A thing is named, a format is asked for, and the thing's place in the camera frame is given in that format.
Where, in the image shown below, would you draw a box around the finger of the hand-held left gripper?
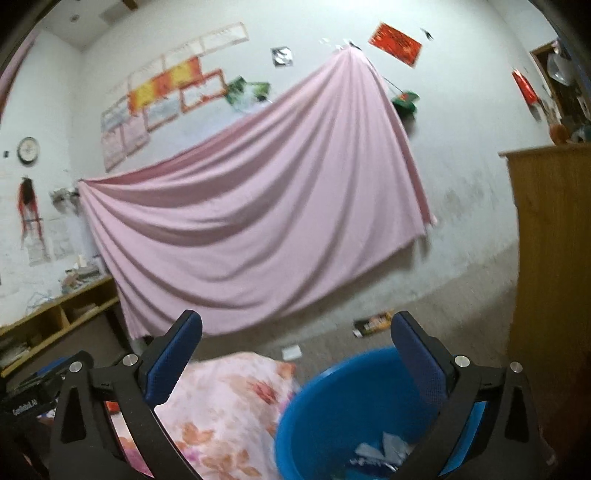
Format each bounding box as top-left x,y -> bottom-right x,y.
9,355 -> 70,384

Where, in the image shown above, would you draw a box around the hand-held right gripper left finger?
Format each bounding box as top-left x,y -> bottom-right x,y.
48,310 -> 204,480

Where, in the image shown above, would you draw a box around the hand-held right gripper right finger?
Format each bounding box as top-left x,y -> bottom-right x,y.
390,311 -> 541,480

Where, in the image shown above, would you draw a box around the blue plastic basin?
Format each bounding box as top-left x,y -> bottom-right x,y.
274,346 -> 490,480

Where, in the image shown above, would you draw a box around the wooden headboard shelf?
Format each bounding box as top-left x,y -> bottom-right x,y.
0,274 -> 121,374

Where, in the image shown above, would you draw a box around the black yellow snack wrapper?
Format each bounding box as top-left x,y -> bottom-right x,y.
353,310 -> 393,337

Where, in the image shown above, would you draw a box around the floral blanket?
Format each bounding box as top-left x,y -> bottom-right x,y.
106,352 -> 298,480

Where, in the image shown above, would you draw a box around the stack of papers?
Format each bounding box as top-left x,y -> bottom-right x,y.
62,263 -> 109,294

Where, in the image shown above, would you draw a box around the wooden cabinet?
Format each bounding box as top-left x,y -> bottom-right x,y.
499,143 -> 591,462

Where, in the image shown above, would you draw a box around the red tassel ornament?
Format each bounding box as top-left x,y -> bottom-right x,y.
17,178 -> 47,250

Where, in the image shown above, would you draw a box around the pink hanging sheet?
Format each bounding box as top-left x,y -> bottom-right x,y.
78,46 -> 439,340

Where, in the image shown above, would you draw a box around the green hanging hat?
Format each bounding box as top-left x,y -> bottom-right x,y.
392,90 -> 420,115

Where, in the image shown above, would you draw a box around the green flower photo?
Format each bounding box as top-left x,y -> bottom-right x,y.
226,76 -> 250,109

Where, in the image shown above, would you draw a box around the pale green photo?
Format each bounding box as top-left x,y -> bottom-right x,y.
240,82 -> 271,112

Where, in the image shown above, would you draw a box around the red hanging envelope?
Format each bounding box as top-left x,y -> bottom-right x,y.
512,69 -> 541,108

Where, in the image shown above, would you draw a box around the white cable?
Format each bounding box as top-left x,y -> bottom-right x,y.
25,291 -> 63,319

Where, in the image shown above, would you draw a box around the white wall calendar sheets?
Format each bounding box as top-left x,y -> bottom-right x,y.
25,217 -> 77,266

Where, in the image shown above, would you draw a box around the small wall shelf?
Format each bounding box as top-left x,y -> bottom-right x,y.
50,187 -> 84,206

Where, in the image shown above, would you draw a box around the round wall clock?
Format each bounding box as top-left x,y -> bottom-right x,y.
17,137 -> 40,164

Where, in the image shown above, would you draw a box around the group of wall certificates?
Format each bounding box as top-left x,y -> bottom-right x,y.
100,22 -> 250,172

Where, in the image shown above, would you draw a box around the wooden wall niche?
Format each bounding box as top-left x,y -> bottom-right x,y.
530,39 -> 591,139

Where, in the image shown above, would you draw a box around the red wall poster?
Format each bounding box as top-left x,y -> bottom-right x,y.
368,22 -> 423,69

